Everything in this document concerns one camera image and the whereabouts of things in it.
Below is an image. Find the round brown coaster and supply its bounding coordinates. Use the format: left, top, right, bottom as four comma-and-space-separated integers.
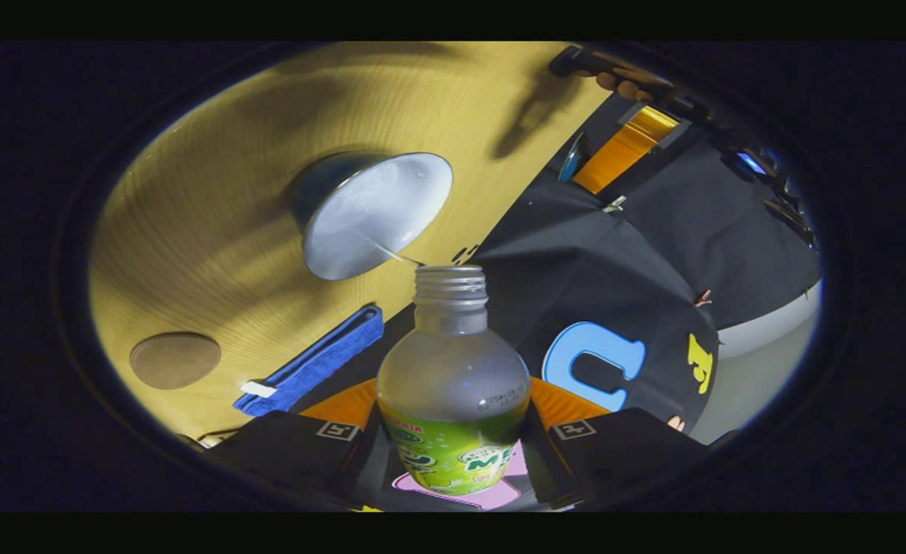
129, 332, 222, 390

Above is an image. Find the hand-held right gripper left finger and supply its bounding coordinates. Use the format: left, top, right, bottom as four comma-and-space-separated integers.
205, 377, 383, 510

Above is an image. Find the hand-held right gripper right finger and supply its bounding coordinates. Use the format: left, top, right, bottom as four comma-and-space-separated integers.
526, 377, 707, 510

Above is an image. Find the silver green label water bottle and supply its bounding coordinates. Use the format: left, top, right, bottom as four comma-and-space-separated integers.
376, 265, 532, 496

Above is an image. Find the blue ceramic teacup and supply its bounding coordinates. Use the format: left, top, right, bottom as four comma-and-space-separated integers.
289, 152, 453, 281

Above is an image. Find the blue folded cloth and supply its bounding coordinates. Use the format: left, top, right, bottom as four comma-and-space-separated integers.
233, 305, 385, 417

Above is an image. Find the blue teacup lid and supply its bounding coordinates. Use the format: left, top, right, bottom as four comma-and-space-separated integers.
557, 132, 592, 183

